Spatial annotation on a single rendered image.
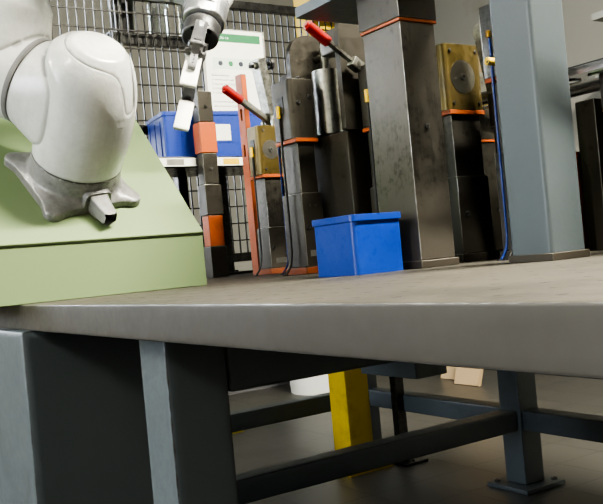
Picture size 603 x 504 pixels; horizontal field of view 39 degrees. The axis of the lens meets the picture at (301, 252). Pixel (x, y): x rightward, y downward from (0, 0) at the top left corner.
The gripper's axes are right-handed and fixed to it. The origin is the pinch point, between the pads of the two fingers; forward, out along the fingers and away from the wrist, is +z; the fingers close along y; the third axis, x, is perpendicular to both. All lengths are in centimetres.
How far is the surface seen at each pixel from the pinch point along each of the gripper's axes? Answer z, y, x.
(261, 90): -31.0, -28.8, 15.8
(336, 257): 38, 20, 28
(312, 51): -22.2, -2.1, 23.1
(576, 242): 41, 42, 56
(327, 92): -10.4, 0.2, 26.9
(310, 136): -0.1, -1.5, 24.9
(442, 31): -291, -250, 136
